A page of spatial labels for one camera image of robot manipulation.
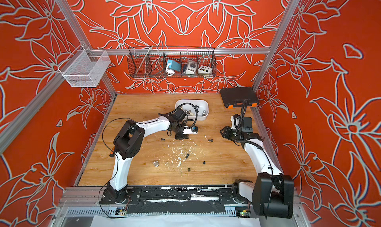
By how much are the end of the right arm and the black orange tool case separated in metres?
0.34

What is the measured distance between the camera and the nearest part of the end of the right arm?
60 cm

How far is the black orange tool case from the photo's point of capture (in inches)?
43.1
